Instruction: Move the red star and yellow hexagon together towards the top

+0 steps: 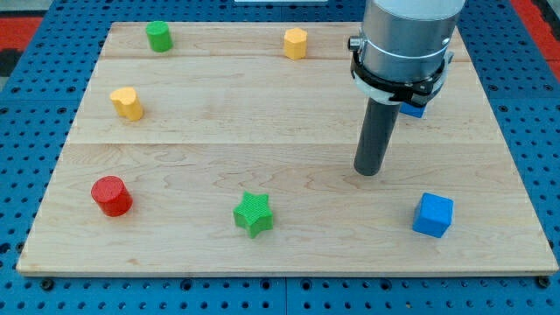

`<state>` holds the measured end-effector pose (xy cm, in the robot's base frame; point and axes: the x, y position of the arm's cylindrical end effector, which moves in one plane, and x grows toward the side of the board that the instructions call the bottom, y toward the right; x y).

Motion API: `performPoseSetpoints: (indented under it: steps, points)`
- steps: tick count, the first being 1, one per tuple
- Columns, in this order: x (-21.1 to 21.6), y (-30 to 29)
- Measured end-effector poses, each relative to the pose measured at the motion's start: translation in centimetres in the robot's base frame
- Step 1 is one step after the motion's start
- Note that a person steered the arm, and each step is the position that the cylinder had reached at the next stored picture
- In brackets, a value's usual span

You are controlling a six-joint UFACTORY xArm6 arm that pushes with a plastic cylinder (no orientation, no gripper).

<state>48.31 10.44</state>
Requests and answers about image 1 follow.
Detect blue block behind arm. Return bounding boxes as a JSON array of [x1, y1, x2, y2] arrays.
[[400, 102, 426, 118]]

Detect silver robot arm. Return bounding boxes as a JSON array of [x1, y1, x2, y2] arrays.
[[347, 0, 465, 108]]

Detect green star block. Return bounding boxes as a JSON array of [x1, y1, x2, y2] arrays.
[[233, 192, 274, 239]]

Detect yellow hexagon block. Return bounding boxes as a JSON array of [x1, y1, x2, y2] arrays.
[[283, 28, 307, 60]]

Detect wooden board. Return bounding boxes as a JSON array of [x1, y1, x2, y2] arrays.
[[17, 22, 557, 277]]

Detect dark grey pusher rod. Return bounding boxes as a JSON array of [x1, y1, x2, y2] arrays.
[[353, 99, 401, 176]]

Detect yellow heart block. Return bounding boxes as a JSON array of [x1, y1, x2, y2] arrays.
[[109, 87, 144, 121]]

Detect blue cube block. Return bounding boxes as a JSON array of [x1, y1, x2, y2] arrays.
[[412, 192, 454, 238]]

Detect green cylinder block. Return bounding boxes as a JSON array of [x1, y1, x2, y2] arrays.
[[145, 21, 173, 53]]

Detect red cylinder block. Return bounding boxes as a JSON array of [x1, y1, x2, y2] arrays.
[[90, 175, 133, 217]]

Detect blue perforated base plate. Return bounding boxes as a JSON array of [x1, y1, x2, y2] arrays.
[[1, 0, 559, 314]]

